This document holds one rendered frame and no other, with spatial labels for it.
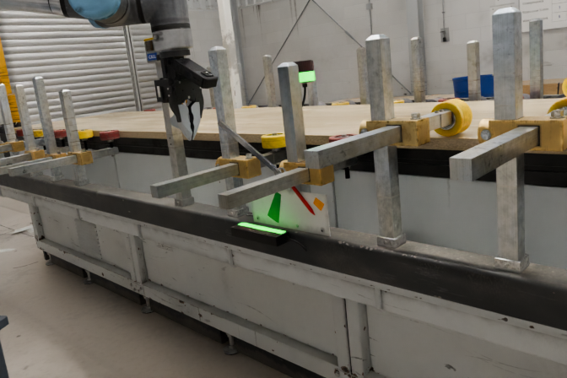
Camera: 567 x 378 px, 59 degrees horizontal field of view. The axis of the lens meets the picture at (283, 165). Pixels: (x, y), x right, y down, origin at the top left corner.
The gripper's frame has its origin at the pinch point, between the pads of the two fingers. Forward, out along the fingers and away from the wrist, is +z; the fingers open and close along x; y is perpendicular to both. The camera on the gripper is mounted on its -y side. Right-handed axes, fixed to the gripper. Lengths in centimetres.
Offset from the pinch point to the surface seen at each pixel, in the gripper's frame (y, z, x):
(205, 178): 1.7, 11.7, -3.4
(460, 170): -71, 2, 13
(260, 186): -23.2, 10.3, 1.8
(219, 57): 5.1, -17.7, -16.2
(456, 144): -50, 7, -33
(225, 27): 110, -37, -114
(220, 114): 6.7, -2.9, -15.3
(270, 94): 95, 1, -127
